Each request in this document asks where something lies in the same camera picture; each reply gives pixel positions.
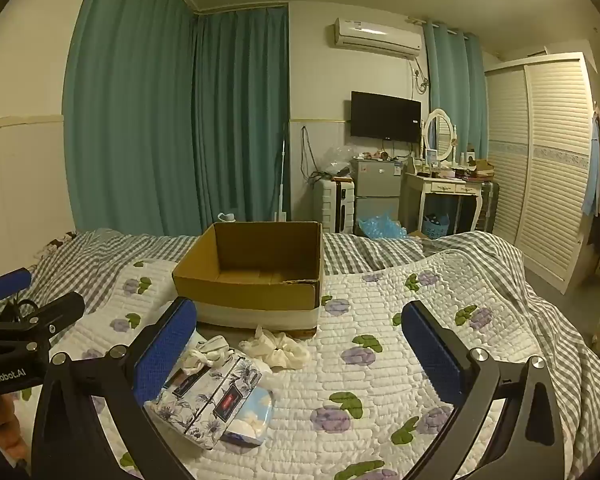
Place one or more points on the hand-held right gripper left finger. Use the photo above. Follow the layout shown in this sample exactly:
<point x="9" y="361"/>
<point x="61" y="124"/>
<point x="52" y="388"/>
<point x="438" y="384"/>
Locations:
<point x="167" y="350"/>

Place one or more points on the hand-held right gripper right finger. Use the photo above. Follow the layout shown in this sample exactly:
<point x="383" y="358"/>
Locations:
<point x="432" y="355"/>

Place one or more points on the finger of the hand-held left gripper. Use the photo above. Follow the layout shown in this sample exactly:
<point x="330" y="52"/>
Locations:
<point x="7" y="282"/>
<point x="55" y="310"/>

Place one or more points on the white knotted cloth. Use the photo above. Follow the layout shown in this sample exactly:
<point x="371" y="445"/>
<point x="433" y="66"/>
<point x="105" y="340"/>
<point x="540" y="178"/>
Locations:
<point x="205" y="352"/>

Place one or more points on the floral printed pouch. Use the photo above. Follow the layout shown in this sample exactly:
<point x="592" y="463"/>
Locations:
<point x="200" y="400"/>

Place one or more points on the brown cardboard box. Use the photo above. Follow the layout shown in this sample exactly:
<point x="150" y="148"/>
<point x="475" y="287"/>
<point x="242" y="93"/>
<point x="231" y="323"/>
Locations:
<point x="245" y="295"/>

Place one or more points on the light blue tissue packet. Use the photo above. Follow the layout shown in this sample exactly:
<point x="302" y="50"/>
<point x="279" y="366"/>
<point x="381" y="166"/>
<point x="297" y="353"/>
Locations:
<point x="250" y="417"/>

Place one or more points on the cream scrunchie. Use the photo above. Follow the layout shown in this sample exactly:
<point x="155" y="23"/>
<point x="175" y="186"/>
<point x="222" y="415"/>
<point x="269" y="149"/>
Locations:
<point x="275" y="347"/>

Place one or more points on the person's left hand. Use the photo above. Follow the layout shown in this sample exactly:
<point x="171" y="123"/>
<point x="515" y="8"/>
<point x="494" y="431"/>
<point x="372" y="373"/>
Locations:
<point x="5" y="420"/>

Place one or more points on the grey gingham bed sheet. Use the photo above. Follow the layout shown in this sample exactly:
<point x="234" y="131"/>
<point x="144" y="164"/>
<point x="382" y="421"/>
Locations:
<point x="105" y="260"/>

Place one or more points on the white floral quilt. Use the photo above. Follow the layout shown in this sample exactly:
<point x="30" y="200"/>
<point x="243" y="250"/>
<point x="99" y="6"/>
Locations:
<point x="360" y="390"/>

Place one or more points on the blue plastic basket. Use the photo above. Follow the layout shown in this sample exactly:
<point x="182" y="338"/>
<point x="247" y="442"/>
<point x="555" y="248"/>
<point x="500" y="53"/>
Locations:
<point x="435" y="227"/>

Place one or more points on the blue plastic bag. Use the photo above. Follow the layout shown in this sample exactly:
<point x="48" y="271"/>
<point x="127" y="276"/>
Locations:
<point x="380" y="227"/>

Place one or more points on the grey suitcase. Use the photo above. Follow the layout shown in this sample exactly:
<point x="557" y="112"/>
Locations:
<point x="490" y="205"/>

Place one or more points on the white dressing table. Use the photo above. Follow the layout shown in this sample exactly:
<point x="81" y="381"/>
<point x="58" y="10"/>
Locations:
<point x="442" y="186"/>

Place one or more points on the grey small fridge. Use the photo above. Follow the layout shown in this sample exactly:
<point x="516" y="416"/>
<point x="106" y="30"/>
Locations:
<point x="376" y="185"/>

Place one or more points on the white suitcase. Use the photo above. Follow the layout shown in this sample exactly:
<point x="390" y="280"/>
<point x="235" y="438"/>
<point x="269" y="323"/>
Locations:
<point x="332" y="205"/>

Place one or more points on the brown box on table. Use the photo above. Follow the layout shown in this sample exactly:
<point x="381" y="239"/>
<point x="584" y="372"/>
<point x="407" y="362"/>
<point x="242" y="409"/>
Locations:
<point x="481" y="167"/>

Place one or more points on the white mop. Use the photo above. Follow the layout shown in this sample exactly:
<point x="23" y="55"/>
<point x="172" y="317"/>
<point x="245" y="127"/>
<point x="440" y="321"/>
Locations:
<point x="282" y="185"/>

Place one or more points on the wide teal curtain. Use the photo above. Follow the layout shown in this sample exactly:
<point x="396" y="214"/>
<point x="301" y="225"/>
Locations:
<point x="130" y="110"/>

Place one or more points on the clear plastic bag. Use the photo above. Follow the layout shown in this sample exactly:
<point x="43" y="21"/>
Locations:
<point x="337" y="162"/>

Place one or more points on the white oval vanity mirror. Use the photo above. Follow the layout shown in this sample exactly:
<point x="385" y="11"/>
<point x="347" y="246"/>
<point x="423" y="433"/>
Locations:
<point x="439" y="132"/>

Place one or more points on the white louvred wardrobe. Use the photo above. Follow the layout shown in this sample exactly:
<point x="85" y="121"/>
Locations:
<point x="550" y="160"/>

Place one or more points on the narrow teal curtain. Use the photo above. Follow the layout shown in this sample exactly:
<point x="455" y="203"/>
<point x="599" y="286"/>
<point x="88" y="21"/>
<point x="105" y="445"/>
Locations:
<point x="455" y="85"/>

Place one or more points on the white air conditioner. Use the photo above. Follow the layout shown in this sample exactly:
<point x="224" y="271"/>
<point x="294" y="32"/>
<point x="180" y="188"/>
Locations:
<point x="377" y="37"/>

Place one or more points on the black wall television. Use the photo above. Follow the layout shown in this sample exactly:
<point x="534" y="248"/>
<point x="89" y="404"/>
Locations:
<point x="385" y="116"/>

